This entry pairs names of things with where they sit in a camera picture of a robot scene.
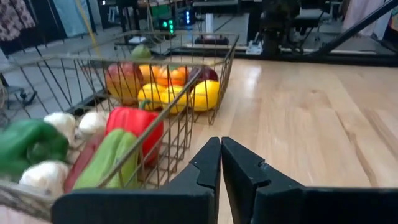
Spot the black computer case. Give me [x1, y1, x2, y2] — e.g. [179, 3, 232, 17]
[149, 2, 200, 35]

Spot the white garlic bulb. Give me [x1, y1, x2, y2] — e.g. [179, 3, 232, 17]
[19, 161, 70, 198]
[77, 111, 109, 141]
[43, 111, 77, 146]

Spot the dark red chili pepper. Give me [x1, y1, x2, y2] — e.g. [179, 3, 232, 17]
[64, 133, 106, 194]

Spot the yellow lemon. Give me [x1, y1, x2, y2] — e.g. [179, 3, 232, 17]
[137, 82, 167, 110]
[188, 80, 221, 113]
[160, 85, 188, 114]

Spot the patterned hanging cloth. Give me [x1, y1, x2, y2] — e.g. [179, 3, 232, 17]
[0, 0, 37, 42]

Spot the green bell pepper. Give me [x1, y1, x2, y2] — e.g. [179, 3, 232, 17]
[0, 119, 70, 181]

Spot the yellow hanging cable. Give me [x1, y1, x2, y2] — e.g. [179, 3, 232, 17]
[74, 0, 103, 60]

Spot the yellow orange mango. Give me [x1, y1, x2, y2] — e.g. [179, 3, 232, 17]
[139, 63, 162, 85]

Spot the dark red apple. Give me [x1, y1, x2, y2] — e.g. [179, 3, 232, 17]
[187, 66, 220, 84]

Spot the green lime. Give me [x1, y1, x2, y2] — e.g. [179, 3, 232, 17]
[130, 44, 153, 60]

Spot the pale blue hanging cloth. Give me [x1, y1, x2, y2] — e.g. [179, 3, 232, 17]
[52, 0, 93, 38]

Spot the light green chayote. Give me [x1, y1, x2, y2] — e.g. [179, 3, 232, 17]
[73, 129, 139, 190]

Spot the pale pink cloth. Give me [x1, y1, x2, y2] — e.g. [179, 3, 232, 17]
[341, 0, 388, 37]

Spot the black partition panel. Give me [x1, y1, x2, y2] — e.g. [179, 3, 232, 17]
[30, 0, 68, 47]

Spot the black metal table frame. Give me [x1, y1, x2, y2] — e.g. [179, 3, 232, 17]
[167, 0, 398, 68]

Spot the red yellow apple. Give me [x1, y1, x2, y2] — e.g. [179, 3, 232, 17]
[104, 62, 144, 106]

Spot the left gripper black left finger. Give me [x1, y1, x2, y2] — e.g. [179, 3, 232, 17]
[51, 136, 222, 224]

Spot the orange tomato with green leaf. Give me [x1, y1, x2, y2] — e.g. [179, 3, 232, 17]
[155, 66, 190, 87]

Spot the red bell pepper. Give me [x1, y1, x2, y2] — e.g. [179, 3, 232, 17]
[105, 100, 165, 166]

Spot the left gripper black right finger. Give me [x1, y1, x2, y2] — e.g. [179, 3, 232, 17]
[221, 136, 398, 224]

